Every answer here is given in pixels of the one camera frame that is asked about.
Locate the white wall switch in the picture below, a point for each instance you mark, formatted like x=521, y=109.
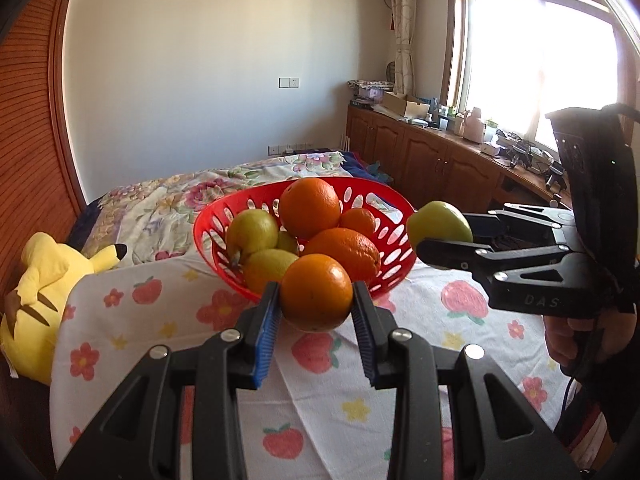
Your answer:
x=289, y=82

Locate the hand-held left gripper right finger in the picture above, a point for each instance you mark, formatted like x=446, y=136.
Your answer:
x=367, y=345

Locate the person's right hand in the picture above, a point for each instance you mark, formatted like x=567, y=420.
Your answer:
x=562, y=340

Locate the red perforated plastic basket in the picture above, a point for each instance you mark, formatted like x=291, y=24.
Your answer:
x=222, y=272

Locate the teal cloth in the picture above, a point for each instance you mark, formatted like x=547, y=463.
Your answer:
x=380, y=172

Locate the orange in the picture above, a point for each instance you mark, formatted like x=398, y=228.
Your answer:
x=357, y=221
x=310, y=207
x=345, y=252
x=315, y=290

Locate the white tabletop appliance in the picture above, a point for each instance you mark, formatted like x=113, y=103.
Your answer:
x=473, y=125

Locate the patterned beige curtain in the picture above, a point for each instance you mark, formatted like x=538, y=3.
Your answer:
x=402, y=25

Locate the yellow plush toy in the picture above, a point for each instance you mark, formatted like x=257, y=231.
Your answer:
x=40, y=280

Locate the round hand fan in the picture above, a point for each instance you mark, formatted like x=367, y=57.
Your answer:
x=392, y=71

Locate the wall socket strip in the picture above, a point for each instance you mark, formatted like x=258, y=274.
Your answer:
x=280, y=149

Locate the person's right forearm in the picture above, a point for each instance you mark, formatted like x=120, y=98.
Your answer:
x=625, y=360

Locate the open cardboard box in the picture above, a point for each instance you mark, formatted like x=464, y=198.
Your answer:
x=400, y=102

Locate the window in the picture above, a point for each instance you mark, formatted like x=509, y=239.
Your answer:
x=525, y=60

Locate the fruit print white cloth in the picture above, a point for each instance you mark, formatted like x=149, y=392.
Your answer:
x=325, y=405

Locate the pile of patterned fabric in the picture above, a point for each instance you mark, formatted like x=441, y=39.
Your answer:
x=370, y=91

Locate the wooden slatted wardrobe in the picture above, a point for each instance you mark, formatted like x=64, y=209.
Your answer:
x=30, y=135

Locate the green apple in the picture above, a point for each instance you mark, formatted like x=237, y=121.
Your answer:
x=437, y=222

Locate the wooden cabinet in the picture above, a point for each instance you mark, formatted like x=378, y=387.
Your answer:
x=425, y=155

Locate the floral quilt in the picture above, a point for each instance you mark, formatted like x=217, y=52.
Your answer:
x=165, y=205

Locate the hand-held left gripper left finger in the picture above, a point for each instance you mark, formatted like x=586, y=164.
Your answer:
x=267, y=332

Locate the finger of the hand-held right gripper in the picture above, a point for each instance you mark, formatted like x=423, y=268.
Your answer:
x=525, y=225
x=450, y=255

